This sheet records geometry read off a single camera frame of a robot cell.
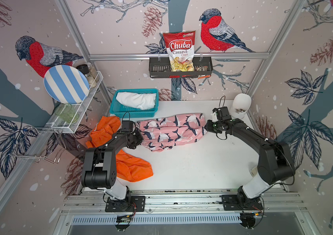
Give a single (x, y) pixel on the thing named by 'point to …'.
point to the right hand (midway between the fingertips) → (204, 125)
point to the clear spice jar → (92, 76)
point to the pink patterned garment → (161, 133)
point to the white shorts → (143, 101)
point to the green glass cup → (66, 112)
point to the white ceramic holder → (241, 104)
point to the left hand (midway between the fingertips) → (144, 136)
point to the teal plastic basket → (121, 111)
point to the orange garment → (128, 168)
